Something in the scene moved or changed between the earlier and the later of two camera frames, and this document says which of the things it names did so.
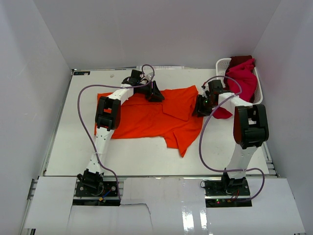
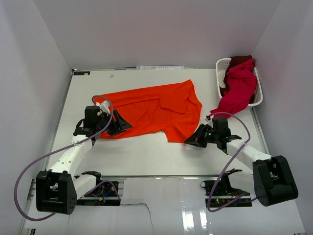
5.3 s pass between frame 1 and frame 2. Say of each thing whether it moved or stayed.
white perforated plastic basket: stayed
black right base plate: stayed
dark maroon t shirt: stayed
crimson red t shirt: stayed
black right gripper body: moved
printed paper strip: stayed
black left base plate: stayed
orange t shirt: moved
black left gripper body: moved
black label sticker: stayed
